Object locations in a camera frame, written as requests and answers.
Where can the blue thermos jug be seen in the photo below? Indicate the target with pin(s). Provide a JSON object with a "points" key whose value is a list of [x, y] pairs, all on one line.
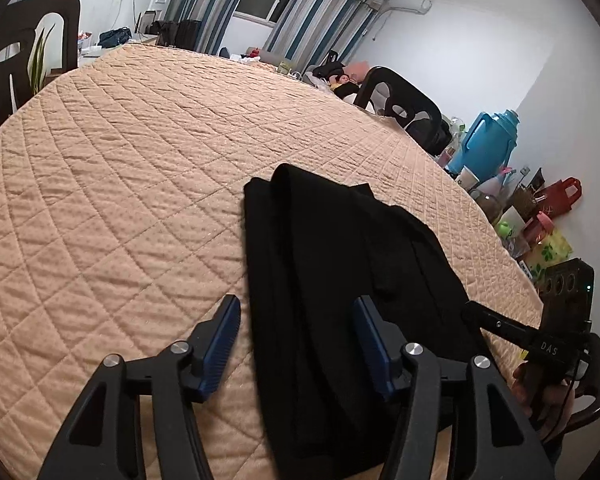
{"points": [[485, 145]]}

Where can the striped curtain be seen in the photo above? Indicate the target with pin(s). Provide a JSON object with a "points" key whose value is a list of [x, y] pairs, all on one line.
{"points": [[210, 5], [325, 15]]}

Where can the beige quilted table cover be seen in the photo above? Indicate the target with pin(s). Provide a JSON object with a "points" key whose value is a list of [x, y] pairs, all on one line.
{"points": [[130, 185]]}

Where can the red paper gift bag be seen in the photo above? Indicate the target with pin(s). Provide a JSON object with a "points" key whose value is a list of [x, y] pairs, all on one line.
{"points": [[560, 197]]}

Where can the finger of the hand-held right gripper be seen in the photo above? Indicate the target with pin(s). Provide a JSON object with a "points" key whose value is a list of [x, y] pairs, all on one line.
{"points": [[500, 325]]}

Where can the black pants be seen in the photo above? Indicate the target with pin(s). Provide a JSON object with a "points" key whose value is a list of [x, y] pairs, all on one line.
{"points": [[320, 285]]}

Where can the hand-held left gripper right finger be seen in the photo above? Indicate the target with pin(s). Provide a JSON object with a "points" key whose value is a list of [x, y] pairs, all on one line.
{"points": [[372, 345]]}

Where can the dark teal bag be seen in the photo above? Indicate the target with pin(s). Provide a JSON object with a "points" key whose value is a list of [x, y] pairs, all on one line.
{"points": [[114, 36]]}

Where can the pink cup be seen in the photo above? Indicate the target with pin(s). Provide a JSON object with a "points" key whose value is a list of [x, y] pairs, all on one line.
{"points": [[540, 227]]}

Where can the white cup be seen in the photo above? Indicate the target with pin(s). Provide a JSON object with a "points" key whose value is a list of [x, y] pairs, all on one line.
{"points": [[467, 178]]}

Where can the green plant leaves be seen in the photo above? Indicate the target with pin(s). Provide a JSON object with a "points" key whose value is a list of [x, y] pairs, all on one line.
{"points": [[41, 57]]}

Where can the white air conditioner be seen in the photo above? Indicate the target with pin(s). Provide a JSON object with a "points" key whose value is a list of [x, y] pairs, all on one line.
{"points": [[410, 4]]}

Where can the person's right hand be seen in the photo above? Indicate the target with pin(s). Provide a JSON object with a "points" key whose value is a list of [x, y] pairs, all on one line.
{"points": [[555, 405]]}

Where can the brown paper bag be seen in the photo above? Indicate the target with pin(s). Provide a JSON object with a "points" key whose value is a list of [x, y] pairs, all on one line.
{"points": [[524, 201]]}

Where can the pink pillow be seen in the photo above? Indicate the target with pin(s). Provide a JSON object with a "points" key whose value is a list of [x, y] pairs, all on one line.
{"points": [[358, 68]]}

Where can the black plastic chair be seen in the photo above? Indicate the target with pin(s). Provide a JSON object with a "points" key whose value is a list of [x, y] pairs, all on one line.
{"points": [[60, 10], [405, 90]]}

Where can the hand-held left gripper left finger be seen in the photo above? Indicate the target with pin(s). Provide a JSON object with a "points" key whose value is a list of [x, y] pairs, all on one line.
{"points": [[222, 345]]}

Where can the green floral bag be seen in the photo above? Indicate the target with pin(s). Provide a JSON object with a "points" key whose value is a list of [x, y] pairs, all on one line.
{"points": [[547, 252]]}

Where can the black backpack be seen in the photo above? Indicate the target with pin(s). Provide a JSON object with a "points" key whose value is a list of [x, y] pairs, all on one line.
{"points": [[330, 67]]}

